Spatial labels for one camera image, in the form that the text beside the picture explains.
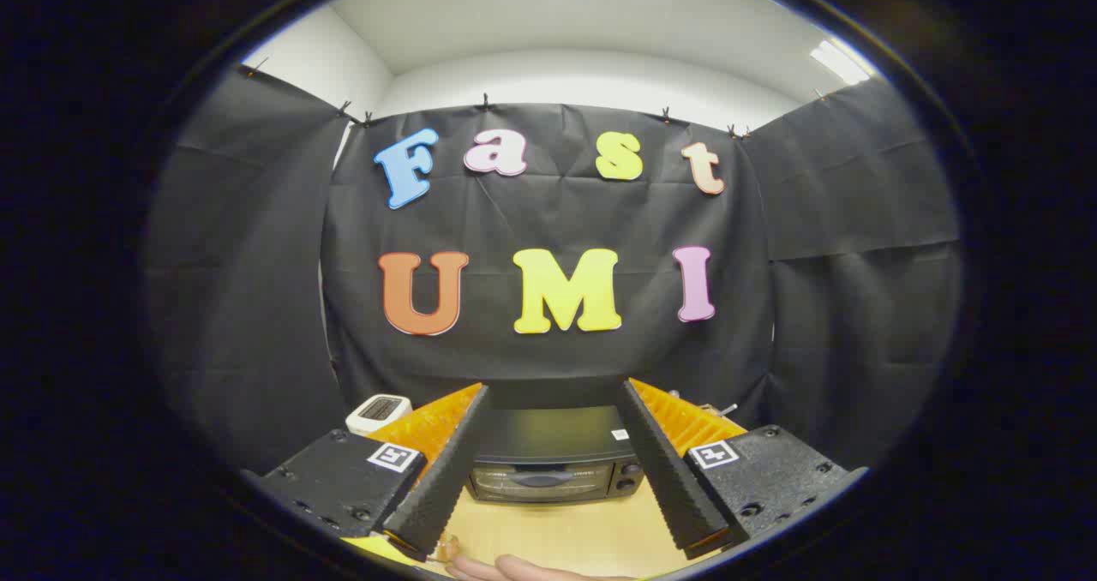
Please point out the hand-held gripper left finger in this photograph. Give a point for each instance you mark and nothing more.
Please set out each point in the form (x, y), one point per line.
(446, 478)

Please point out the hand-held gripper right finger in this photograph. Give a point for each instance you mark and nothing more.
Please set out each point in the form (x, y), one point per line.
(664, 478)

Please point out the black toaster oven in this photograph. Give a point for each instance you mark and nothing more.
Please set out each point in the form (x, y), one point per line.
(548, 435)

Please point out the white pop-up toaster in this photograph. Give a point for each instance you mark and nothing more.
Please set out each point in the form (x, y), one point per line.
(378, 411)

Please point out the small ceiling light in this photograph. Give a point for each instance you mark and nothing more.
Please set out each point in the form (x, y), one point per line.
(840, 62)

